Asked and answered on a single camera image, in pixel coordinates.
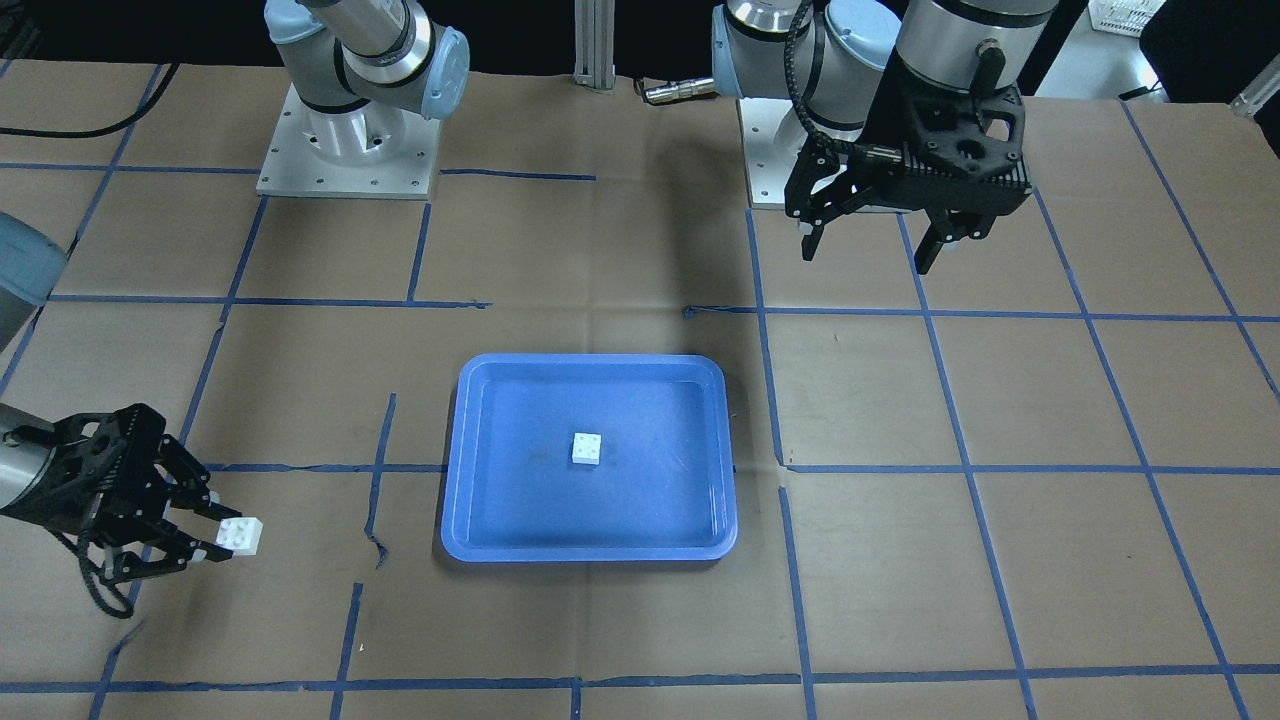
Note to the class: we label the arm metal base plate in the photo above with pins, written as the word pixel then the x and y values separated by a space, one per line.
pixel 772 137
pixel 373 152

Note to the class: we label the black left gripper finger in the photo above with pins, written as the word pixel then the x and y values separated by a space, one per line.
pixel 943 229
pixel 815 221

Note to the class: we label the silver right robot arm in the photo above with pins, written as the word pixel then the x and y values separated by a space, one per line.
pixel 371 81

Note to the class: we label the aluminium profile post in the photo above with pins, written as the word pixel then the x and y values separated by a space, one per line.
pixel 593 38

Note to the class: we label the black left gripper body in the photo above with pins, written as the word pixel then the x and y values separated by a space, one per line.
pixel 886 128

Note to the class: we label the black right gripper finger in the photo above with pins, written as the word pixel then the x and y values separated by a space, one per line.
pixel 181 551
pixel 194 494

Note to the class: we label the blue plastic tray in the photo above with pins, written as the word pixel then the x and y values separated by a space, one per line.
pixel 663 492

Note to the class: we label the metal cable connector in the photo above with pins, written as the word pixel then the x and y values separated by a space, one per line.
pixel 672 92

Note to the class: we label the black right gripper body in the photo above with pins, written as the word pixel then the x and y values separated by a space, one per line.
pixel 88 492

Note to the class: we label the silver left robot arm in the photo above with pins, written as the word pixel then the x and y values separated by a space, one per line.
pixel 777 48

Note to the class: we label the white basket background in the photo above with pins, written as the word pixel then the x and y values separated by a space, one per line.
pixel 1123 18

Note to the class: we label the white block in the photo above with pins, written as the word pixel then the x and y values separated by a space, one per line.
pixel 586 449
pixel 241 536

